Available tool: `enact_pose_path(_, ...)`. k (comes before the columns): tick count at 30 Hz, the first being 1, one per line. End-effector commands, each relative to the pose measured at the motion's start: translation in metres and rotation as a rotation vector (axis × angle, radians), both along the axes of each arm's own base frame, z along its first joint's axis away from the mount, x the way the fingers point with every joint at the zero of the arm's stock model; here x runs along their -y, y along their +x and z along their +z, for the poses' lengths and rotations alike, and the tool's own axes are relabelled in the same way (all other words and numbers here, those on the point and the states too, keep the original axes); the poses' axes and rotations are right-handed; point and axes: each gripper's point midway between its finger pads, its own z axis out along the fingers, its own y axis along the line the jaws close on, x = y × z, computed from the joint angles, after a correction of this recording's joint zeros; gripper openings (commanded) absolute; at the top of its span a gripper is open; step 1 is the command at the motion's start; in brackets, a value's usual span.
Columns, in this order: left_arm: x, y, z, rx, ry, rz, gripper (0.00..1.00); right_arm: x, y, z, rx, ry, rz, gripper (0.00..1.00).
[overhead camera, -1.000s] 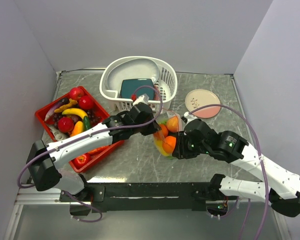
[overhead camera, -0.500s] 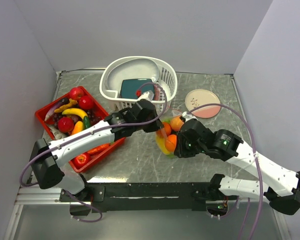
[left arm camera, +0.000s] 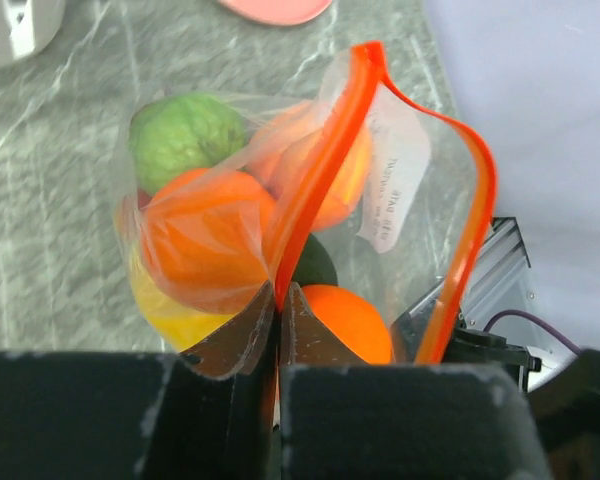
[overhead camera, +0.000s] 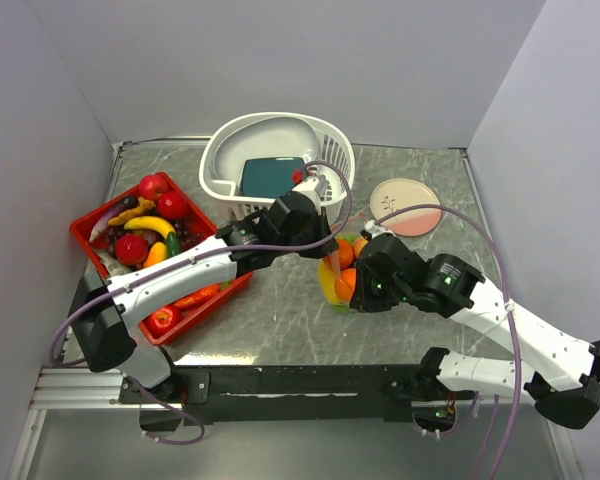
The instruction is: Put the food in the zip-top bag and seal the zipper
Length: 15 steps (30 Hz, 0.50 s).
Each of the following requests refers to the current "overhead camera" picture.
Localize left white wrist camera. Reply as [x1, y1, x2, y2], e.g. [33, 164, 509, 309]
[292, 169, 329, 202]

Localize dark purple grape bunch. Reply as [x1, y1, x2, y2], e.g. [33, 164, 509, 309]
[104, 221, 204, 257]

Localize red apple bottom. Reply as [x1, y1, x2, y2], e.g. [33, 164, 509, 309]
[145, 305, 182, 338]

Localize green cucumber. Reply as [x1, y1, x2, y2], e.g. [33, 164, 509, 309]
[164, 232, 181, 257]

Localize red apple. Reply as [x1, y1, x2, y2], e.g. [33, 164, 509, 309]
[145, 305, 182, 338]
[138, 174, 169, 203]

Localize clear orange zip top bag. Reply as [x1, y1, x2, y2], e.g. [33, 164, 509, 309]
[320, 212, 373, 313]

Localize peach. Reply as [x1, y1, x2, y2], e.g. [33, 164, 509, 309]
[352, 236, 368, 259]

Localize yellow banana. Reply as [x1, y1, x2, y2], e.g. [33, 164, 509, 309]
[123, 216, 175, 238]

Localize red pomegranate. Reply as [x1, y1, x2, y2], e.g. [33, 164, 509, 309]
[115, 234, 149, 266]
[156, 191, 188, 221]

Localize orange carrot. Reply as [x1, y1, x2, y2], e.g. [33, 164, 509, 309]
[173, 283, 222, 311]

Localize orange fruit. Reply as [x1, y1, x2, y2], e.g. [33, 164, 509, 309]
[334, 268, 357, 304]
[337, 238, 355, 270]

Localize red pomegranate lower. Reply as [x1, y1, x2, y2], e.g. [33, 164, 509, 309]
[115, 234, 149, 266]

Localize white plastic dish basket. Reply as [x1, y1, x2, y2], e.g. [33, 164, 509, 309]
[199, 112, 355, 224]

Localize purple eggplant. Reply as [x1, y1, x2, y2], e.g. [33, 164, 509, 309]
[89, 195, 138, 243]

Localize green custard apple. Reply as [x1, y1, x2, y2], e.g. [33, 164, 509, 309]
[340, 233, 360, 244]

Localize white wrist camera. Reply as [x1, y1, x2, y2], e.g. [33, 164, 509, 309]
[292, 169, 329, 202]
[360, 220, 395, 241]

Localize black base frame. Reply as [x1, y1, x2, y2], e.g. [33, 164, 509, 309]
[117, 362, 476, 434]

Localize pink round plate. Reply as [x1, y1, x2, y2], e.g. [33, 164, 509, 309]
[369, 178, 441, 237]

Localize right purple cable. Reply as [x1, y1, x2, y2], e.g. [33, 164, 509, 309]
[374, 203, 524, 480]

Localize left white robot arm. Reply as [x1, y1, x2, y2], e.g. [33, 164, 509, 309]
[72, 189, 335, 402]

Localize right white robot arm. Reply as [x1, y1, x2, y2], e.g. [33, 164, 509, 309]
[349, 232, 600, 430]

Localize white kidney shaped plate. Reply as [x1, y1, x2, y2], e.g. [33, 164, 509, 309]
[211, 116, 319, 183]

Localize teal square plate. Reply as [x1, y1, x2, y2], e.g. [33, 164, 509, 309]
[240, 157, 304, 199]

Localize red apple top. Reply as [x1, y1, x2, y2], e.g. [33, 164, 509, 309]
[138, 174, 169, 203]

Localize red plastic tray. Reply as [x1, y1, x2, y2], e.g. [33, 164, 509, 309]
[70, 173, 251, 346]

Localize orange ginger root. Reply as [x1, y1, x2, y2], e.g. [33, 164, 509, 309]
[108, 197, 155, 227]

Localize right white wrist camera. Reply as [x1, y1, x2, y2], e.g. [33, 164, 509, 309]
[360, 220, 395, 241]

